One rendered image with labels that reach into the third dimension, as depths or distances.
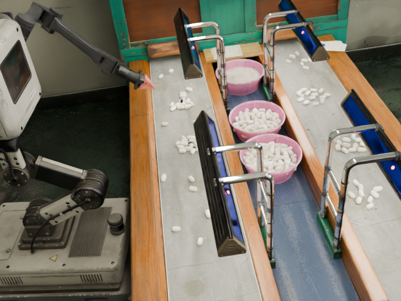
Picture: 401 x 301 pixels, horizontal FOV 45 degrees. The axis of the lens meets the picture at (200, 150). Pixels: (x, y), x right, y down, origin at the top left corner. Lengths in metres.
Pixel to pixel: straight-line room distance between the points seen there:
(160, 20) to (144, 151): 0.94
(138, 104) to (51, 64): 1.56
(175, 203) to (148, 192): 0.12
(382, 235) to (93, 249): 1.20
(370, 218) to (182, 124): 0.98
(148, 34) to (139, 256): 1.50
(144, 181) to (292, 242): 0.65
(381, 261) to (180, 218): 0.73
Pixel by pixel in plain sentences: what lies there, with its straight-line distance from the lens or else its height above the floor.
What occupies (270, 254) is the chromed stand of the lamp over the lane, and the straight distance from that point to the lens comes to 1.74.
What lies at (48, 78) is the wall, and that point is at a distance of 4.01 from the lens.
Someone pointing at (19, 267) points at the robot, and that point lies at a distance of 2.28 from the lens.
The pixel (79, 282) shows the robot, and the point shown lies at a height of 0.38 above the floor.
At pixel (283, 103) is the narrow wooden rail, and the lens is 2.41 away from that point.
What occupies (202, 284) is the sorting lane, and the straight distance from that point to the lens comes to 1.68.
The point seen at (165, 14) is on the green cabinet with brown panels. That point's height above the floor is 1.01.
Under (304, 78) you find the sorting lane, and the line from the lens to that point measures 2.66.
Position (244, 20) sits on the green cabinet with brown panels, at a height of 0.91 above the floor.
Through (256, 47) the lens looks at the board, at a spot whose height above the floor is 0.78.
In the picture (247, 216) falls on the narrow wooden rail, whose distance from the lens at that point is 1.83.
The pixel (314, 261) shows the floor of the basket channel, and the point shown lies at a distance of 1.82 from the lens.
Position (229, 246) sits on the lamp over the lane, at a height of 1.08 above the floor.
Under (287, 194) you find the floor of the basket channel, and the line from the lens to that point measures 2.04.
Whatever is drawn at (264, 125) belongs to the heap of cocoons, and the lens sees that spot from 2.29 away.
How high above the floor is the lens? 2.10
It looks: 39 degrees down
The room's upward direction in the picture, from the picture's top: 6 degrees counter-clockwise
